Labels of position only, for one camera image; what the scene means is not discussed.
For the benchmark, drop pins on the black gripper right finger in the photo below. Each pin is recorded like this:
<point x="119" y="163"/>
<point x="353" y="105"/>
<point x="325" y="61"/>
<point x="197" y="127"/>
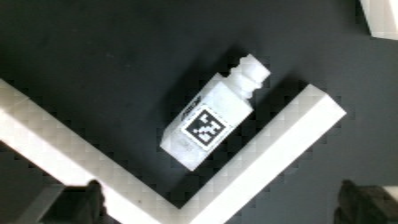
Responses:
<point x="366" y="204"/>

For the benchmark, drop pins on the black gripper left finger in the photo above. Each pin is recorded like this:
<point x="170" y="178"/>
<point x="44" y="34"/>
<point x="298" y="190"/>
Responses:
<point x="78" y="206"/>

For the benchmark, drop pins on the white table leg with tag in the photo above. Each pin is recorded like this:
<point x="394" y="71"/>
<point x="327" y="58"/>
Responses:
<point x="213" y="113"/>

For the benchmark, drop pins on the white U-shaped obstacle fence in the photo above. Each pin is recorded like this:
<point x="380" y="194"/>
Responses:
<point x="76" y="164"/>

